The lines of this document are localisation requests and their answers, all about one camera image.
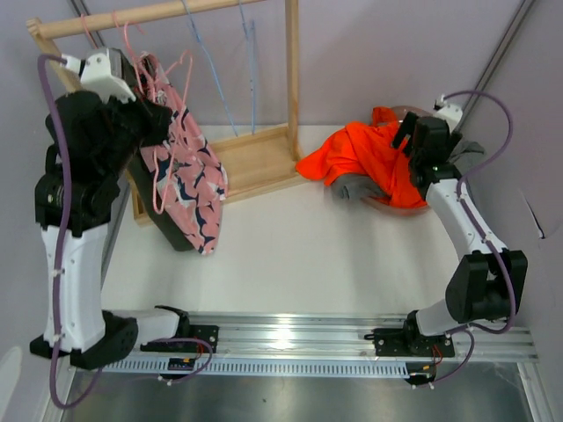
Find pink translucent plastic basin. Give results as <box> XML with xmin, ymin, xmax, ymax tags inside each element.
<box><xmin>360</xmin><ymin>104</ymin><xmax>472</xmax><ymax>216</ymax></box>

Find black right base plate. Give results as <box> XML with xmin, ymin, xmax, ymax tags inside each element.
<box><xmin>363</xmin><ymin>328</ymin><xmax>455</xmax><ymax>358</ymax></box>

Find wooden clothes rack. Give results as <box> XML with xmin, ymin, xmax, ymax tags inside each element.
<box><xmin>26</xmin><ymin>1</ymin><xmax>302</xmax><ymax>202</ymax></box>

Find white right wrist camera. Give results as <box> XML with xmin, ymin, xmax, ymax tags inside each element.
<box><xmin>432</xmin><ymin>95</ymin><xmax>464</xmax><ymax>133</ymax></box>

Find blue wire hanger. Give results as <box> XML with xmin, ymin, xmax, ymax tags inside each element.
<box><xmin>181</xmin><ymin>0</ymin><xmax>238</xmax><ymax>136</ymax></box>
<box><xmin>238</xmin><ymin>1</ymin><xmax>256</xmax><ymax>134</ymax></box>

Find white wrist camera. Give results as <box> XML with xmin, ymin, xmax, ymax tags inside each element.
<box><xmin>432</xmin><ymin>95</ymin><xmax>464</xmax><ymax>133</ymax></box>
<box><xmin>62</xmin><ymin>47</ymin><xmax>136</xmax><ymax>104</ymax></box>

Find dark olive shorts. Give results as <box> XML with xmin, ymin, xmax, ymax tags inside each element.
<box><xmin>128</xmin><ymin>151</ymin><xmax>194</xmax><ymax>252</ymax></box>

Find grey shorts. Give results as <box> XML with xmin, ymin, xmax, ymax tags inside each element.
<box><xmin>330</xmin><ymin>140</ymin><xmax>486</xmax><ymax>200</ymax></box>

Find white slotted cable duct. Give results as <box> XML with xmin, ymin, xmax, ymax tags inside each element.
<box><xmin>104</xmin><ymin>356</ymin><xmax>409</xmax><ymax>379</ymax></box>

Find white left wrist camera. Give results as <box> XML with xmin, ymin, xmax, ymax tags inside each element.
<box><xmin>62</xmin><ymin>47</ymin><xmax>136</xmax><ymax>104</ymax></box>

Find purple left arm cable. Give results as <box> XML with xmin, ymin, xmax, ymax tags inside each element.
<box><xmin>37</xmin><ymin>53</ymin><xmax>215</xmax><ymax>411</ymax></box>

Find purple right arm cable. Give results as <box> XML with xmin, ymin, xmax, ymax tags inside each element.
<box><xmin>411</xmin><ymin>90</ymin><xmax>518</xmax><ymax>390</ymax></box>

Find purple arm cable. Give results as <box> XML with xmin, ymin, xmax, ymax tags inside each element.
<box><xmin>411</xmin><ymin>90</ymin><xmax>518</xmax><ymax>390</ymax></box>
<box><xmin>37</xmin><ymin>53</ymin><xmax>215</xmax><ymax>411</ymax></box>

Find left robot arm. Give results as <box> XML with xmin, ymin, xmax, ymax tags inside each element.
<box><xmin>30</xmin><ymin>91</ymin><xmax>191</xmax><ymax>370</ymax></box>

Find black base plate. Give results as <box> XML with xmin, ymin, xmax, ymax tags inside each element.
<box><xmin>140</xmin><ymin>324</ymin><xmax>220</xmax><ymax>353</ymax></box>
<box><xmin>363</xmin><ymin>328</ymin><xmax>455</xmax><ymax>358</ymax></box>

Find aluminium mounting rail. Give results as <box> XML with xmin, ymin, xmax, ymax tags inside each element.
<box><xmin>99</xmin><ymin>310</ymin><xmax>540</xmax><ymax>362</ymax></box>

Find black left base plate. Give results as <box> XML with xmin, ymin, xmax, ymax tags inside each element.
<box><xmin>140</xmin><ymin>324</ymin><xmax>220</xmax><ymax>353</ymax></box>

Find pink patterned shorts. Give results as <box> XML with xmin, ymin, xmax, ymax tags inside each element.
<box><xmin>138</xmin><ymin>53</ymin><xmax>228</xmax><ymax>255</ymax></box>

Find orange shorts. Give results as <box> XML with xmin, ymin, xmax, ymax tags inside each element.
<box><xmin>296</xmin><ymin>121</ymin><xmax>428</xmax><ymax>209</ymax></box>
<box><xmin>371</xmin><ymin>106</ymin><xmax>398</xmax><ymax>127</ymax></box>

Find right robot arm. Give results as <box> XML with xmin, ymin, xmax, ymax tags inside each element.
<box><xmin>391</xmin><ymin>112</ymin><xmax>528</xmax><ymax>355</ymax></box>

